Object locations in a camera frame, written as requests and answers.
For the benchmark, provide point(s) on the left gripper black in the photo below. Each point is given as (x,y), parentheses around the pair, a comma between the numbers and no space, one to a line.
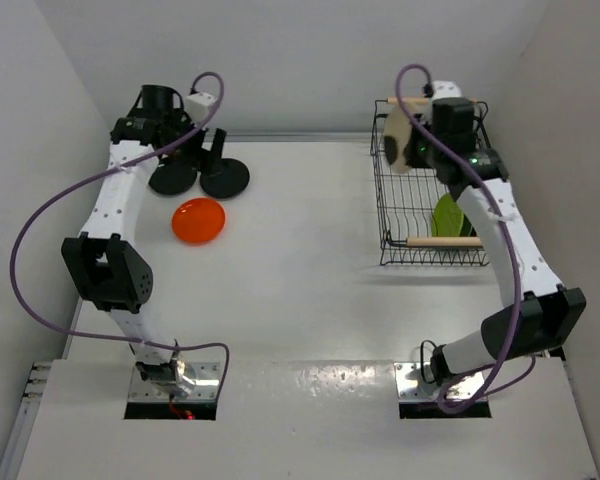
(199,158)

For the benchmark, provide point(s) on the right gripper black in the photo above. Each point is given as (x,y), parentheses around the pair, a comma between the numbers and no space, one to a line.
(411,156)

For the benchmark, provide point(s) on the black plate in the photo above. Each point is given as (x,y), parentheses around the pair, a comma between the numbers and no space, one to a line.
(173,178)
(225,179)

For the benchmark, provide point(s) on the beige floral plate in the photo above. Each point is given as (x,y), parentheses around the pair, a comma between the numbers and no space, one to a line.
(398,143)

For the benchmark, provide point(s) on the orange plate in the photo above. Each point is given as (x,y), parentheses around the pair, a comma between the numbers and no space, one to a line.
(198,221)

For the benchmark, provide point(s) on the lime green plate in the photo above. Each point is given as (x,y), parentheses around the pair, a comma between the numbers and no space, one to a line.
(448,220)

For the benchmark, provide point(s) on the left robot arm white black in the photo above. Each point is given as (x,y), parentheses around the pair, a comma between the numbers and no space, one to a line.
(102,260)

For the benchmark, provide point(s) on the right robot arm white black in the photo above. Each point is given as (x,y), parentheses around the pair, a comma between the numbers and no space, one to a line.
(538,310)

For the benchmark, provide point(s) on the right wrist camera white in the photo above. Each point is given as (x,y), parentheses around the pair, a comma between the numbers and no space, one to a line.
(438,90)

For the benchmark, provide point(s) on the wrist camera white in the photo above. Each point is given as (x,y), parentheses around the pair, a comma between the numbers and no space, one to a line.
(198,105)
(438,90)

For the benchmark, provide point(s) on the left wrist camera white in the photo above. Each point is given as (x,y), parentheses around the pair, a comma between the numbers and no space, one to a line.
(198,105)

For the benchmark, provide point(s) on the black wire dish rack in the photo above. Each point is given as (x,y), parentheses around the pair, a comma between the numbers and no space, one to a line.
(405,207)

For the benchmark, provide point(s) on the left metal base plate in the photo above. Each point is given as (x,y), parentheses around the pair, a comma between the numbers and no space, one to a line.
(200,382)

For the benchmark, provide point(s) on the metal base plate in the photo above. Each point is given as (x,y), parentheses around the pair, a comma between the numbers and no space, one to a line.
(200,382)
(413,388)

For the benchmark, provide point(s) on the aluminium rail right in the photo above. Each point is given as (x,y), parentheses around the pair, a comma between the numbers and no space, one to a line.
(544,353)

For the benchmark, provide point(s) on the aluminium rail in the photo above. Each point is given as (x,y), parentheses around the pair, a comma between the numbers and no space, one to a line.
(23,425)
(544,353)

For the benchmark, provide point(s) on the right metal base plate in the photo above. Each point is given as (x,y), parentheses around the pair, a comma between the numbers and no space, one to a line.
(413,388)

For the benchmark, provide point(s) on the aluminium rail left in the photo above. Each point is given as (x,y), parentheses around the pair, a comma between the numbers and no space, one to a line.
(23,425)

